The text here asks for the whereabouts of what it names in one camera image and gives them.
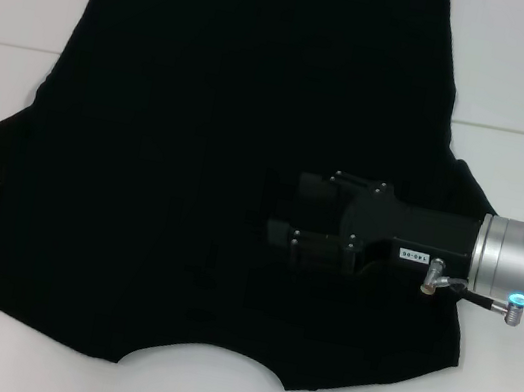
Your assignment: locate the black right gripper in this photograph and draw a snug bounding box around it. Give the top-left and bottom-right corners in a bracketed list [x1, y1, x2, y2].
[258, 158, 487, 300]

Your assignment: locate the black t-shirt with white print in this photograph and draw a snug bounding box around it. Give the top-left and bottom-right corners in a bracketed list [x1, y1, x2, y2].
[0, 0, 524, 392]

